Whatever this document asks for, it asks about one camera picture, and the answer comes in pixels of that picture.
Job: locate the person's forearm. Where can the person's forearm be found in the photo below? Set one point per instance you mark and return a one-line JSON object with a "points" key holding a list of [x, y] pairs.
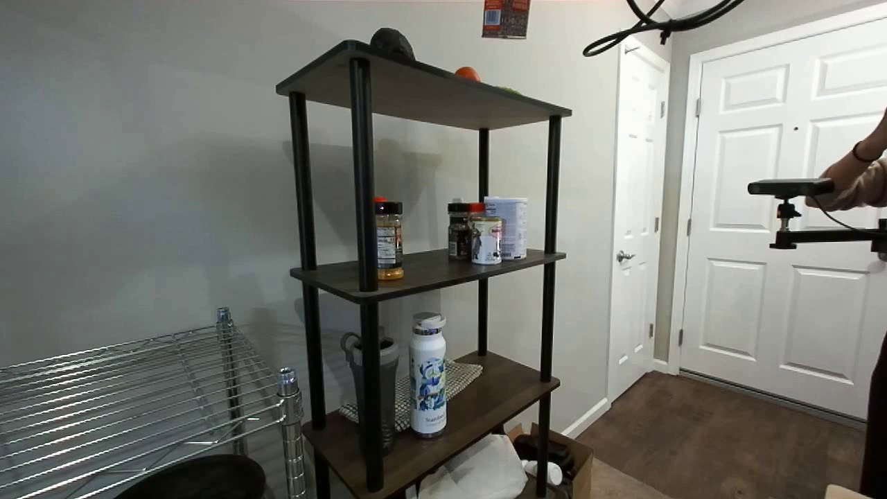
{"points": [[877, 139]]}

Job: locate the black camera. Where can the black camera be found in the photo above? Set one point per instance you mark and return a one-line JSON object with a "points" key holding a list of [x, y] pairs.
{"points": [[786, 187]]}

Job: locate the spice jar orange cap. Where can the spice jar orange cap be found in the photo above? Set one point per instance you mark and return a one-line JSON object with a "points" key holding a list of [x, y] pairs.
{"points": [[389, 238]]}

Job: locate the tan cardboard box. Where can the tan cardboard box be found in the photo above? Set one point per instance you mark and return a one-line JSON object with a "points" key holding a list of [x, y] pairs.
{"points": [[840, 490]]}

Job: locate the small white object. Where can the small white object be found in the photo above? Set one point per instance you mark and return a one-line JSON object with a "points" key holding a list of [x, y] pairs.
{"points": [[543, 471]]}

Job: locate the small orange ball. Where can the small orange ball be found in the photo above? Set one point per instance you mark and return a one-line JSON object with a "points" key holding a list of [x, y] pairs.
{"points": [[467, 73]]}

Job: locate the black pepper jar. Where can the black pepper jar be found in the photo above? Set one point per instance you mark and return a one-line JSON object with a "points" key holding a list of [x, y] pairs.
{"points": [[459, 230]]}

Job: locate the white plastic bag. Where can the white plastic bag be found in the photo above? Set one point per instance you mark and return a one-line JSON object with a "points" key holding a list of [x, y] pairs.
{"points": [[475, 471]]}

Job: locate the black round pan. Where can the black round pan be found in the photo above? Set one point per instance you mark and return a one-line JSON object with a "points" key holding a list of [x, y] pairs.
{"points": [[198, 478]]}

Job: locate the narrow white door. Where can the narrow white door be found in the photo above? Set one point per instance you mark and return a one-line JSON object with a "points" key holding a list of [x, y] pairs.
{"points": [[632, 321]]}

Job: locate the person's hand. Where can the person's hand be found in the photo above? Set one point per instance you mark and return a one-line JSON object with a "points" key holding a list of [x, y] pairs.
{"points": [[854, 184]]}

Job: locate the dark wooden shelf unit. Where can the dark wooden shelf unit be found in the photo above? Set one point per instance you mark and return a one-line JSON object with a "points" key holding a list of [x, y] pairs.
{"points": [[417, 91]]}

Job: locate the smoked paprika tin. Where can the smoked paprika tin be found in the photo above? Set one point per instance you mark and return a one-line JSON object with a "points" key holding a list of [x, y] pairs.
{"points": [[506, 16]]}

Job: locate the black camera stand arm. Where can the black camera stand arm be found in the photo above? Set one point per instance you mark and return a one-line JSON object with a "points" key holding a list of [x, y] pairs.
{"points": [[831, 235]]}

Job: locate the black round object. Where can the black round object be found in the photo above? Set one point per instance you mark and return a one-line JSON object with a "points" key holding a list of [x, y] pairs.
{"points": [[392, 42]]}

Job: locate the white baking powder can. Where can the white baking powder can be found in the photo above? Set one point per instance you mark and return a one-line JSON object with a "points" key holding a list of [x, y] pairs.
{"points": [[514, 225]]}

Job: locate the brown cardboard box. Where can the brown cardboard box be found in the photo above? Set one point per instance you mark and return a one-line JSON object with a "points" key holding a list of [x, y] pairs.
{"points": [[610, 485]]}

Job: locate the person in dark clothes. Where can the person in dark clothes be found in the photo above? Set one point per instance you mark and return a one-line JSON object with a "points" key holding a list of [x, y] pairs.
{"points": [[877, 425]]}

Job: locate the white panel door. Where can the white panel door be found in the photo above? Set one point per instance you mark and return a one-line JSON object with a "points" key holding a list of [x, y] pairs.
{"points": [[786, 321]]}

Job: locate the dark grey shaker bottle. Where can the dark grey shaker bottle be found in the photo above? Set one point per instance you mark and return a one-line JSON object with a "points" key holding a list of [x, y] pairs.
{"points": [[389, 378]]}

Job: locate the white floral water bottle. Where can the white floral water bottle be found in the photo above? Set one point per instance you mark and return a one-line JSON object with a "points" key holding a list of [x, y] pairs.
{"points": [[428, 388]]}

